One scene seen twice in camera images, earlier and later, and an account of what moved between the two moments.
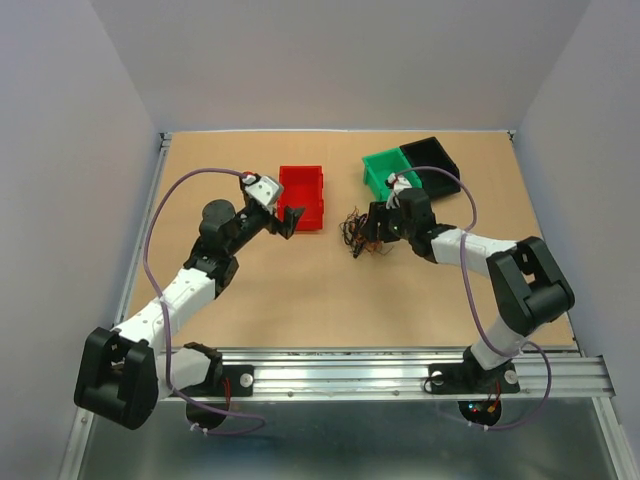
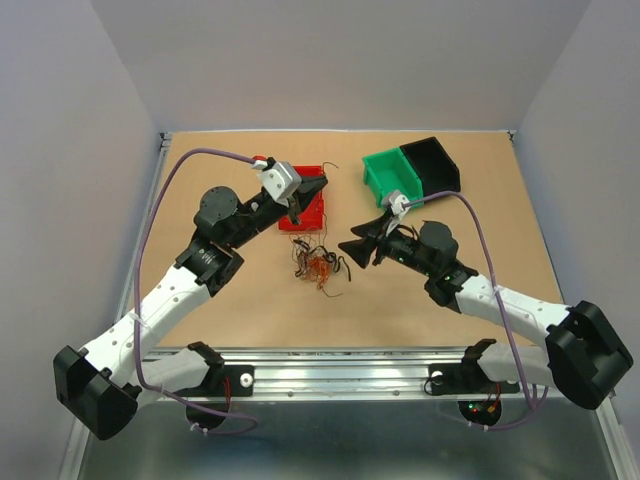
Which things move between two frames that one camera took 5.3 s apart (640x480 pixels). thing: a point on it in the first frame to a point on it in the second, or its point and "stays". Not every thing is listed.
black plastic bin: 429,151 stays
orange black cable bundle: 356,236 to 313,257
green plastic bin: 378,166 stays
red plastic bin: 303,188 stays
